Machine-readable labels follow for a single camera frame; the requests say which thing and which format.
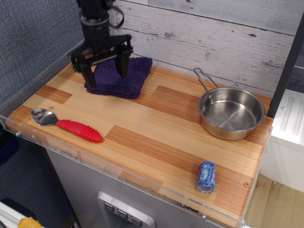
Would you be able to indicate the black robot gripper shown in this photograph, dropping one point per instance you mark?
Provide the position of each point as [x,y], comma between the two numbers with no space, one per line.
[99,46]

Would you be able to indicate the red handled metal spoon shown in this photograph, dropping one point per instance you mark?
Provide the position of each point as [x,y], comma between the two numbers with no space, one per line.
[44,117]

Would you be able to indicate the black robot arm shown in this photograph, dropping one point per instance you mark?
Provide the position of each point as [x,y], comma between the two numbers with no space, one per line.
[97,10]

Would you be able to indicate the silver steel pot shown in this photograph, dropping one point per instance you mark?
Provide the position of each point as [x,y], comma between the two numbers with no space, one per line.
[229,113]

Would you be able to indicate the folded purple towel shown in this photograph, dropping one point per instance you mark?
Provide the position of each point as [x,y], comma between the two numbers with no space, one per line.
[109,82]

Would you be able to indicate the silver toy fridge cabinet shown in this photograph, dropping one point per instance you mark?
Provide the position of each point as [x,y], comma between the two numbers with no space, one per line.
[166,193]

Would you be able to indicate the clear acrylic table guard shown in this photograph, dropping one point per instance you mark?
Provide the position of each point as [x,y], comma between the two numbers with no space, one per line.
[163,123]

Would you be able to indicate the blue gum bottle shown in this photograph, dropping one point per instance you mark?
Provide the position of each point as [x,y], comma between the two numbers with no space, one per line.
[206,177]

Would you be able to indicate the silver dispenser button panel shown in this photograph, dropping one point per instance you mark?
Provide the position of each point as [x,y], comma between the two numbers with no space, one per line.
[123,210]

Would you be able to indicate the yellow object bottom left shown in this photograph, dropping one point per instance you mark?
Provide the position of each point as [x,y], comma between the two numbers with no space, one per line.
[29,223]

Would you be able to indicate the white appliance at right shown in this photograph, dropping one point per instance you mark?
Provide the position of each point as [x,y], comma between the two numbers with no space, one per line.
[283,160]

